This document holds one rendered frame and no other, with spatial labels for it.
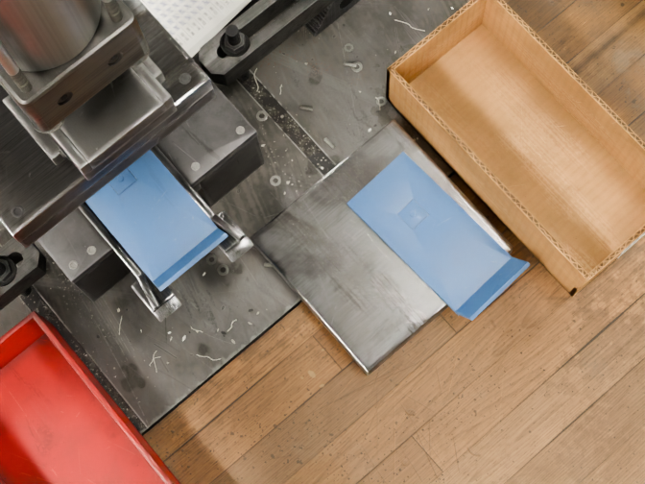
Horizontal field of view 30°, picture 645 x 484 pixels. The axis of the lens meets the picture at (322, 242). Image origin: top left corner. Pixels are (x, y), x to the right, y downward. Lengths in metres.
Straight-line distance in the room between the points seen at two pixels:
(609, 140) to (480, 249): 0.15
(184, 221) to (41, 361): 0.19
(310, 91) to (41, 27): 0.47
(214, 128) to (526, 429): 0.37
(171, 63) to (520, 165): 0.37
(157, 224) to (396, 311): 0.22
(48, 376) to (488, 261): 0.40
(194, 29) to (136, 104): 0.28
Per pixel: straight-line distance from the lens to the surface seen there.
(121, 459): 1.07
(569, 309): 1.08
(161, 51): 0.90
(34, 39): 0.72
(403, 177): 1.08
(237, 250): 1.00
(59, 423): 1.08
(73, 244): 1.03
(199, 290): 1.08
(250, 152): 1.06
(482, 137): 1.11
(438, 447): 1.05
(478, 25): 1.15
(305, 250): 1.06
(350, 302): 1.05
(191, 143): 1.03
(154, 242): 1.01
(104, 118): 0.84
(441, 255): 1.06
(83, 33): 0.74
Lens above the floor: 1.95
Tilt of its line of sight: 75 degrees down
